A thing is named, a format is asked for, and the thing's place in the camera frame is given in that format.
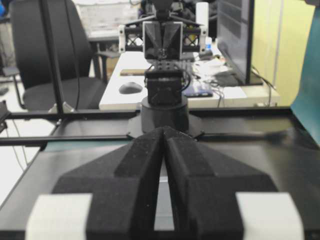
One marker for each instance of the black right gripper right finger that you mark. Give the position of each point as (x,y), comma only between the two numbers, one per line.
(223,198)

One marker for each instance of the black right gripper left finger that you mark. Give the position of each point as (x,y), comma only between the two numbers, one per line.
(113,197)

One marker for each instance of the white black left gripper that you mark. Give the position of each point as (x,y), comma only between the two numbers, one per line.
(162,40)

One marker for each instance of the white plastic bottle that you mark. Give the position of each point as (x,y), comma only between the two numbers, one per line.
(202,13)

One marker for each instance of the black computer mouse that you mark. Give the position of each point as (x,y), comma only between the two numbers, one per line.
(130,88)

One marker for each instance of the white desk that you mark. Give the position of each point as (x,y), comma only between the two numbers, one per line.
(222,97)

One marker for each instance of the black computer monitor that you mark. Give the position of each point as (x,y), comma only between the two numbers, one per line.
(235,26)

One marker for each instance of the black office chair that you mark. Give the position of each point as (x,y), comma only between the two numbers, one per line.
(75,54)

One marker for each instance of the teal backdrop panel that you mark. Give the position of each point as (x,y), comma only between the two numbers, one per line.
(306,106)

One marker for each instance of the black metal frame post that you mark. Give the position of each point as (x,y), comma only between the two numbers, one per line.
(53,60)

